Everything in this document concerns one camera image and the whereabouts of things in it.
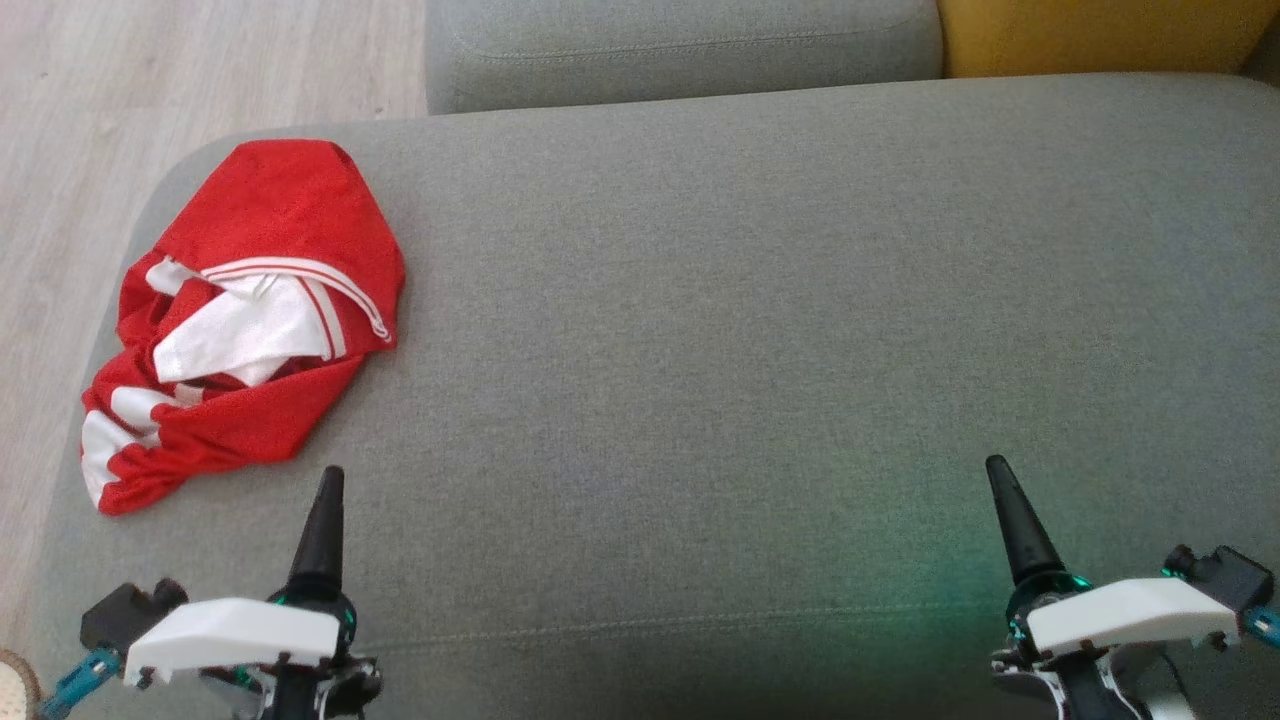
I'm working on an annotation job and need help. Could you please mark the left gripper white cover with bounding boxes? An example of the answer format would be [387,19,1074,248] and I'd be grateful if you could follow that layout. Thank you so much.
[123,466,383,720]

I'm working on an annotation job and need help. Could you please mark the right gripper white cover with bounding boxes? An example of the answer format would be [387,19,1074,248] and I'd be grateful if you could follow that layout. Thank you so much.
[985,455,1244,720]

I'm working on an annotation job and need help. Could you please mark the red jersey shirt white sleeves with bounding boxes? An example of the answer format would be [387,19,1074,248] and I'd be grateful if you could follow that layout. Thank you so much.
[116,139,407,393]

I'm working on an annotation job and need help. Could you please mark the beige woven laundry basket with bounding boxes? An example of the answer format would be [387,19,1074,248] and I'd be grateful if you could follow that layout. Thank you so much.
[0,648,44,720]

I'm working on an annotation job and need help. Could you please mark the grey fabric sofa seat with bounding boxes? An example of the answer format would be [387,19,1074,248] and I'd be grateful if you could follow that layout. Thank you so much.
[30,72,1280,720]

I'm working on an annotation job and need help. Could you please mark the yellow cushion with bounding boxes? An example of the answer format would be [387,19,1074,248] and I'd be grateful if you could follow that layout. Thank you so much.
[938,0,1280,80]

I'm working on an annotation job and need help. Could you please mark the grey sofa back cushion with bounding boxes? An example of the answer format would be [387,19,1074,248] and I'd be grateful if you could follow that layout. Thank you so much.
[425,0,944,116]

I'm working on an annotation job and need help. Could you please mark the left teal cable connector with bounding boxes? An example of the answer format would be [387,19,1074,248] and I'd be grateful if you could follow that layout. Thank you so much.
[40,647,123,719]

